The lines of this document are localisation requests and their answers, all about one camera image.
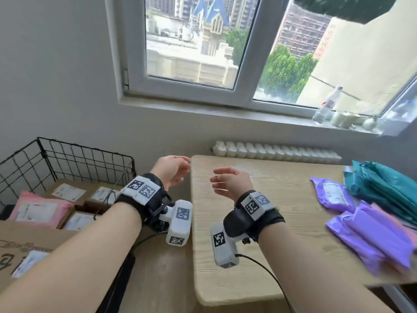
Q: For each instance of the clear plastic bottle red label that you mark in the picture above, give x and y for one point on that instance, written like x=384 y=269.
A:
x=325 y=107

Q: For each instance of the person's right forearm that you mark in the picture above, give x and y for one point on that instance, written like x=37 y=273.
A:
x=309 y=277

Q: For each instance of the large clear plastic bottle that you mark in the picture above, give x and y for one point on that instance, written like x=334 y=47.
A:
x=402 y=109

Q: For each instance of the cardboard box red-marked label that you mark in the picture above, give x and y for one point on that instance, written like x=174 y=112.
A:
x=19 y=234

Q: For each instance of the person's left hand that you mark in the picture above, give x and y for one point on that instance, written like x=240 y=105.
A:
x=169 y=169

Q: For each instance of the person's left forearm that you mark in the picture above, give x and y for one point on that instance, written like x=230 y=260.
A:
x=65 y=267

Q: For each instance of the wooden table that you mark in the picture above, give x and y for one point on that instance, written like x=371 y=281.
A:
x=277 y=208

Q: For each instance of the person's right hand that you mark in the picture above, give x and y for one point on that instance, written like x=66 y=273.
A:
x=231 y=184

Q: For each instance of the white wrist camera with markers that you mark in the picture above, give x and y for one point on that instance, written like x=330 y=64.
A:
x=223 y=244
x=179 y=224

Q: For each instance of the small white vase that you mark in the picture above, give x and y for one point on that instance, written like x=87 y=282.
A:
x=369 y=124

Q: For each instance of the white radiator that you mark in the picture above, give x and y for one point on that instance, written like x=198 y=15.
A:
x=277 y=152

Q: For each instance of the green dotted cloth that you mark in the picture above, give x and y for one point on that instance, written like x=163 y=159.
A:
x=345 y=8

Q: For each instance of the beige window cover sheet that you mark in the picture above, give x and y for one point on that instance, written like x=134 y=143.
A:
x=374 y=61

